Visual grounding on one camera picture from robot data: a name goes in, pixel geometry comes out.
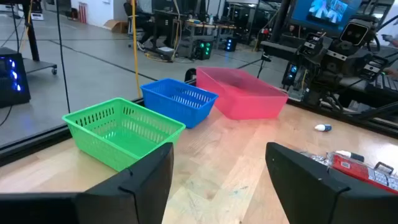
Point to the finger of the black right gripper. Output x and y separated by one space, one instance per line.
311 46
374 70

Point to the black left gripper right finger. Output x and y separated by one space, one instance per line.
311 199

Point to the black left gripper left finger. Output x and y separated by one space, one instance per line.
124 202

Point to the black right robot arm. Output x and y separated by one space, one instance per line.
323 93

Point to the black keyboard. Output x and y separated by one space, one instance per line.
385 84

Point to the person's hand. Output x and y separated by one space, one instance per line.
388 39

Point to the monitor with blue screen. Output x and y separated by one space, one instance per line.
323 12

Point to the green plastic basket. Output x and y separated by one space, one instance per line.
133 143

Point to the small computer tower blue lights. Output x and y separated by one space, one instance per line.
230 44

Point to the pink plastic bin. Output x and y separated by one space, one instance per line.
248 99

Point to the blue plastic basket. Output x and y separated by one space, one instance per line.
174 112

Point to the computer tower green lights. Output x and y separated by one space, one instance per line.
203 49

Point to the black computer tower blue lights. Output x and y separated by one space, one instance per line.
12 87

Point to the person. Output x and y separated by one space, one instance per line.
143 21

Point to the cardboard box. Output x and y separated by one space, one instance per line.
116 26

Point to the black rolling stand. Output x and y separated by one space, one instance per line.
31 37

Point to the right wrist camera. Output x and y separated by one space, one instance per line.
354 32

